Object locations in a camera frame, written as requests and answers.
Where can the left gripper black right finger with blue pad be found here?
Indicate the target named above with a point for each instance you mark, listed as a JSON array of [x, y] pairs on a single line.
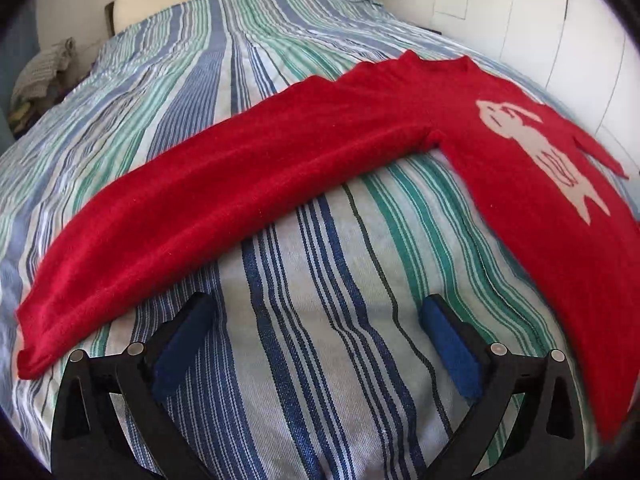
[[547, 439]]

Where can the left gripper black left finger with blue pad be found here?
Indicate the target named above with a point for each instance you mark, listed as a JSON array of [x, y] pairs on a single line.
[[87, 440]]

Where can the red knit sweater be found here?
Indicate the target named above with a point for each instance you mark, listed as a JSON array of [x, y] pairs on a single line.
[[536, 178]]

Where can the folded clothes pile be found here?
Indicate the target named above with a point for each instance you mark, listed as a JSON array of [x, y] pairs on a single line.
[[40, 85]]

